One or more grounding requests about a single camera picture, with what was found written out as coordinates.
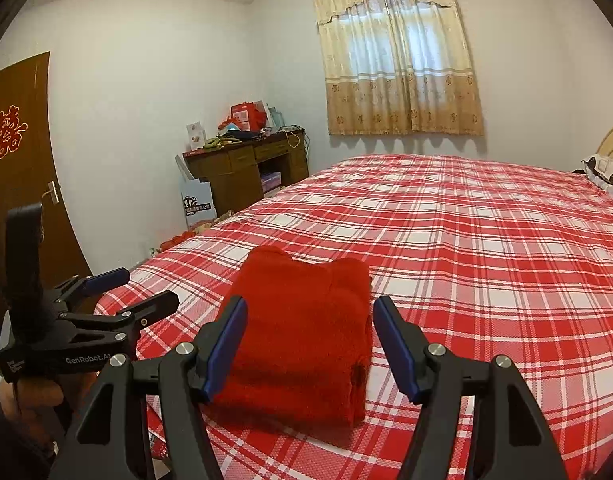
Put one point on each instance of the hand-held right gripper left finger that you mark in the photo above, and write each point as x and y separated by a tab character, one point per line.
226	345

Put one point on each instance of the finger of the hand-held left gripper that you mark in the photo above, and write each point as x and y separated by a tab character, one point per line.
151	307
106	278

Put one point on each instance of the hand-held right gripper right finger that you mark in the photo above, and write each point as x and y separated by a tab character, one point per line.
396	345

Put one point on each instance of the red knit sweater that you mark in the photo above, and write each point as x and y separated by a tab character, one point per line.
296	335

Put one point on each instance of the person's left forearm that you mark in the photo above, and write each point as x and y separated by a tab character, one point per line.
11	445

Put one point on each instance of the person's left hand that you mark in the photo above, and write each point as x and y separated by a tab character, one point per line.
41	392

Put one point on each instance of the brown wooden door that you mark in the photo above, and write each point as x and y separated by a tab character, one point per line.
26	210

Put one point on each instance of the white paper bag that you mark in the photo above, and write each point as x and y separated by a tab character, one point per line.
199	205

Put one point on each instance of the bed with red plaid sheet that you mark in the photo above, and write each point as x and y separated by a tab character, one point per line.
461	235

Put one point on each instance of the red paper door decoration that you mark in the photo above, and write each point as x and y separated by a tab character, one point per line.
9	132

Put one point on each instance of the brown wooden desk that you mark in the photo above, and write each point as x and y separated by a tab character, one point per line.
236	175

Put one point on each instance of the white upright card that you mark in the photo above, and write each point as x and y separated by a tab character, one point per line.
195	135

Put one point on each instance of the green cloth pile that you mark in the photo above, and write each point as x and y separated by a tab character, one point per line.
219	142

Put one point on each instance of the red gift box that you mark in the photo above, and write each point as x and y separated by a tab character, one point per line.
246	115

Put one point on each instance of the pale blue bag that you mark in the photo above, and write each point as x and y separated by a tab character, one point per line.
276	117

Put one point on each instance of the grey patterned pillow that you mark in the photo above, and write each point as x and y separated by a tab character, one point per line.
606	175

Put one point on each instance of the beige window curtain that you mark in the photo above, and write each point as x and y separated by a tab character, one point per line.
396	60

